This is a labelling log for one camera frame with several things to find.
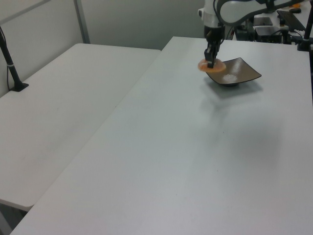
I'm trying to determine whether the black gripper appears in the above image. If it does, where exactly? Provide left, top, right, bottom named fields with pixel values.
left=203, top=24, right=225, bottom=69

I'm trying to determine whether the round orange bread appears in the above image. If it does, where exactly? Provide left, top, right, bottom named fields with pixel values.
left=197, top=58, right=226, bottom=73

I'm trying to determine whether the square brown ceramic plate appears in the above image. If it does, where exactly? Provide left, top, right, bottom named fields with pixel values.
left=204, top=57, right=263, bottom=88

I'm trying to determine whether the white box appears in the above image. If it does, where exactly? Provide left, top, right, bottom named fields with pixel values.
left=253, top=14, right=274, bottom=26

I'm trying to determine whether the black electronics box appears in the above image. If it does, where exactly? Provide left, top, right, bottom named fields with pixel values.
left=254, top=25, right=291, bottom=44

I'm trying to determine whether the black keyboard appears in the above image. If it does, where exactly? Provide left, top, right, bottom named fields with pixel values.
left=276, top=9, right=307, bottom=31

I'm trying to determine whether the black camera stand pole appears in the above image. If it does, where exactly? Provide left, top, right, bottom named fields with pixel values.
left=297, top=14, right=313, bottom=52
left=0, top=25, right=29, bottom=93

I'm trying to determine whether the grey partition frame post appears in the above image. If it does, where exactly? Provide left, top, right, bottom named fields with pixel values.
left=74, top=0, right=91, bottom=45

